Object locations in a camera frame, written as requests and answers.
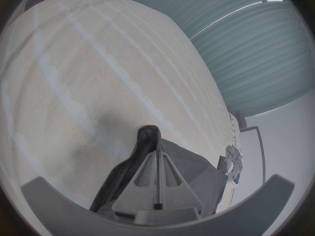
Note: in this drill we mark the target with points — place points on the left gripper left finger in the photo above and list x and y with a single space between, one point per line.
137 198

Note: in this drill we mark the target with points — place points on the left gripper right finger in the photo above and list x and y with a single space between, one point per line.
177 198

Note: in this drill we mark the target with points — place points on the black T-shirt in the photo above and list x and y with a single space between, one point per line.
192 176

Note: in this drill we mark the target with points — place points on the dark blue garment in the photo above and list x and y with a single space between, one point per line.
237 180

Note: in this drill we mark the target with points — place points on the grey garment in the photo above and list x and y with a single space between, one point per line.
235 161

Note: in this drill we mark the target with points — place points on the white printed pillow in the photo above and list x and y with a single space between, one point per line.
235 131

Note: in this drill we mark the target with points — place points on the grey bedside table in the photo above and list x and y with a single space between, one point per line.
242 120

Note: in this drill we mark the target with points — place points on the bed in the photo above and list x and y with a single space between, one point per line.
86 82

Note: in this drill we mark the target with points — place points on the blue-green curtain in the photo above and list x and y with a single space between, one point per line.
258 70
196 8

